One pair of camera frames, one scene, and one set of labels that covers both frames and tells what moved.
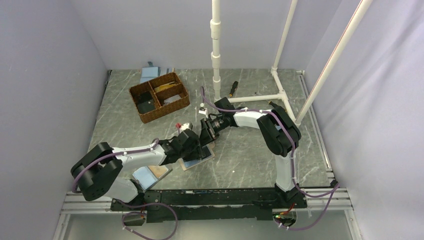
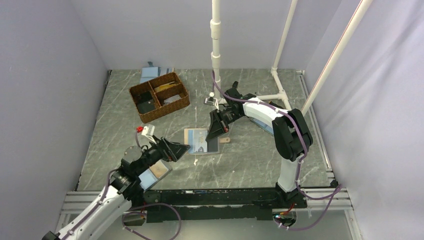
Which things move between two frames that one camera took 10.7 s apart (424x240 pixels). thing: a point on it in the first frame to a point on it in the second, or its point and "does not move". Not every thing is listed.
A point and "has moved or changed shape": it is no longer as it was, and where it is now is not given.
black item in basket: [145, 102] does not move
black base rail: [209, 205] does not move
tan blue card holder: [207, 153] has moved or changed shape
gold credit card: [164, 86] does not move
